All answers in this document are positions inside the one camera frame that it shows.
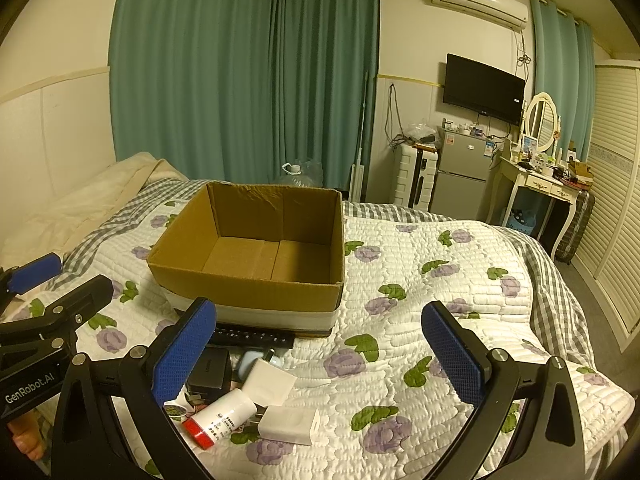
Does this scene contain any black charger adapter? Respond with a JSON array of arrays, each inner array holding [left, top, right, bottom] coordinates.
[[186, 347, 235, 405]]

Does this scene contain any blue plastic basket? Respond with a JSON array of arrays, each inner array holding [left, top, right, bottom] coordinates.
[[505, 207, 540, 235]]

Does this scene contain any light green curtain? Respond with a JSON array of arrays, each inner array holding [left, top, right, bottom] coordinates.
[[530, 0, 597, 162]]

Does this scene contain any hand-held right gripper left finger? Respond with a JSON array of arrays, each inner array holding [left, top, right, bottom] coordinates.
[[50, 297, 218, 480]]

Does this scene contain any brown cardboard box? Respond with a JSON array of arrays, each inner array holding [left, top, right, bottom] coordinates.
[[146, 181, 346, 337]]

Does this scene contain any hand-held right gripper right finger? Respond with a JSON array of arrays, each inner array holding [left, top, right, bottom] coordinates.
[[421, 301, 587, 480]]

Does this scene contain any white suitcase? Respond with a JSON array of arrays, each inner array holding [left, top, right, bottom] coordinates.
[[391, 142, 441, 209]]

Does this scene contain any white louvered wardrobe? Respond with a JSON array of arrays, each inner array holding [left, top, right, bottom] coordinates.
[[571, 60, 640, 352]]

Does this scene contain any person's left hand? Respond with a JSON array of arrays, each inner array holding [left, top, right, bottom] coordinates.
[[7, 417, 49, 462]]

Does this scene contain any light blue earbuds case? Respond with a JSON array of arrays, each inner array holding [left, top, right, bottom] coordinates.
[[235, 349, 279, 379]]

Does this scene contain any black remote control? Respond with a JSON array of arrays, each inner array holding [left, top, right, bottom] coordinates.
[[207, 324, 296, 350]]

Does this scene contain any beige duvet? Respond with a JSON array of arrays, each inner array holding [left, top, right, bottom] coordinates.
[[0, 152, 189, 281]]

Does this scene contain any black wall television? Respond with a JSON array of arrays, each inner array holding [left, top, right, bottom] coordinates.
[[442, 53, 527, 127]]

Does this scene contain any white square packet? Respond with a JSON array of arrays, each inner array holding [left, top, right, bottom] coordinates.
[[241, 359, 297, 407]]

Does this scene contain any air conditioner cable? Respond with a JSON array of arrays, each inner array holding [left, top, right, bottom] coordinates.
[[512, 27, 532, 82]]

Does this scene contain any white mop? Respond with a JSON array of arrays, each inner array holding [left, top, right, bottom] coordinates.
[[348, 72, 372, 202]]

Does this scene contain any grey refrigerator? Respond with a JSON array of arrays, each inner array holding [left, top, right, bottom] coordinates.
[[430, 126, 501, 214]]

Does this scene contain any small white box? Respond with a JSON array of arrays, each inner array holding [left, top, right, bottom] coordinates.
[[257, 405, 321, 446]]

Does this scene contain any clear plastic water jug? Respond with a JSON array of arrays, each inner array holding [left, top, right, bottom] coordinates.
[[272, 159, 327, 189]]

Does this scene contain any plaid suitcase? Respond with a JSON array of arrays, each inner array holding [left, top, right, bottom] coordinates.
[[555, 189, 597, 264]]

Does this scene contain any white tube with red cap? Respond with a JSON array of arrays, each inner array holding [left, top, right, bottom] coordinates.
[[182, 389, 257, 450]]

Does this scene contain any white air conditioner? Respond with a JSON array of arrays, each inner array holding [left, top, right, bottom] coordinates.
[[430, 0, 530, 29]]

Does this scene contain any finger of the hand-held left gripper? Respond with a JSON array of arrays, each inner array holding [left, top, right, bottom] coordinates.
[[0, 275, 115, 350], [0, 253, 63, 311]]

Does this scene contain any white dressing table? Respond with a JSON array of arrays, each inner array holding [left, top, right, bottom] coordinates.
[[487, 152, 584, 261]]

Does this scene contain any clear plastic bag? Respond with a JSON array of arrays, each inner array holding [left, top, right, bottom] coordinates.
[[400, 121, 439, 146]]

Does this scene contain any oval white mirror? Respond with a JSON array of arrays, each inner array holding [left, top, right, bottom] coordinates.
[[520, 92, 559, 153]]

